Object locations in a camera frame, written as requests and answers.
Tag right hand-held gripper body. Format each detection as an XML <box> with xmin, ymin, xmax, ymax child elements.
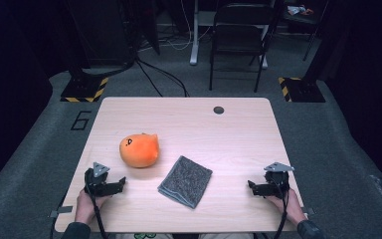
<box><xmin>264</xmin><ymin>161</ymin><xmax>295</xmax><ymax>200</ymax></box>

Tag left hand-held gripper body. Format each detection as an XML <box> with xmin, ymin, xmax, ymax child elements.
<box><xmin>84</xmin><ymin>161</ymin><xmax>114</xmax><ymax>197</ymax></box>

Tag orange plush toy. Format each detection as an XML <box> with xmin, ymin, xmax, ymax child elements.
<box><xmin>118</xmin><ymin>132</ymin><xmax>160</xmax><ymax>169</ymax></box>

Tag grey knitted hat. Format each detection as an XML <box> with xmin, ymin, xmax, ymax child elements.
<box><xmin>157</xmin><ymin>154</ymin><xmax>213</xmax><ymax>210</ymax></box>

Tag person's left hand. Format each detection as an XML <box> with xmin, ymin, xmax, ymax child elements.
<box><xmin>74</xmin><ymin>189</ymin><xmax>109</xmax><ymax>225</ymax></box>

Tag person's right hand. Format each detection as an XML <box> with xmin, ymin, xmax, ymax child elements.
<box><xmin>267</xmin><ymin>187</ymin><xmax>308</xmax><ymax>227</ymax></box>

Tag black yellow-striped stand base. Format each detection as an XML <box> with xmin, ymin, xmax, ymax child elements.
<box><xmin>60</xmin><ymin>74</ymin><xmax>109</xmax><ymax>104</ymax></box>
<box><xmin>278</xmin><ymin>77</ymin><xmax>326</xmax><ymax>104</ymax></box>

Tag white desk leg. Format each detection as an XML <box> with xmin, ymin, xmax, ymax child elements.
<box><xmin>260</xmin><ymin>24</ymin><xmax>269</xmax><ymax>70</ymax></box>
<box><xmin>189</xmin><ymin>0</ymin><xmax>201</xmax><ymax>66</ymax></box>

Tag black folding chair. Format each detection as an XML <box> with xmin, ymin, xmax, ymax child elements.
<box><xmin>208</xmin><ymin>2</ymin><xmax>280</xmax><ymax>94</ymax></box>

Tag dark side table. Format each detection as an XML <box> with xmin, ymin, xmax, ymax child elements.
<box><xmin>283</xmin><ymin>0</ymin><xmax>329</xmax><ymax>63</ymax></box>

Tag white and orange clutter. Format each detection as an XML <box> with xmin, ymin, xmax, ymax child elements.
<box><xmin>286</xmin><ymin>4</ymin><xmax>314</xmax><ymax>17</ymax></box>

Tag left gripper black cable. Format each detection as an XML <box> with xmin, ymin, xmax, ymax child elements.
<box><xmin>84</xmin><ymin>183</ymin><xmax>109</xmax><ymax>239</ymax></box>

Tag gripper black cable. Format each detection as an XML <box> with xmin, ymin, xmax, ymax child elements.
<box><xmin>272</xmin><ymin>178</ymin><xmax>290</xmax><ymax>239</ymax></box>
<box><xmin>84</xmin><ymin>183</ymin><xmax>109</xmax><ymax>239</ymax></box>

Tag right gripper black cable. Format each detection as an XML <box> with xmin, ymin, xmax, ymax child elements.
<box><xmin>272</xmin><ymin>178</ymin><xmax>290</xmax><ymax>239</ymax></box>

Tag black floor cable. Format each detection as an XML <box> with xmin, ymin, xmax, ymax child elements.
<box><xmin>135</xmin><ymin>59</ymin><xmax>164</xmax><ymax>98</ymax></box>
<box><xmin>138</xmin><ymin>59</ymin><xmax>191</xmax><ymax>98</ymax></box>

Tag white floor cables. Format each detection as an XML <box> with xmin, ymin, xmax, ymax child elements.
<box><xmin>138</xmin><ymin>0</ymin><xmax>213</xmax><ymax>52</ymax></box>

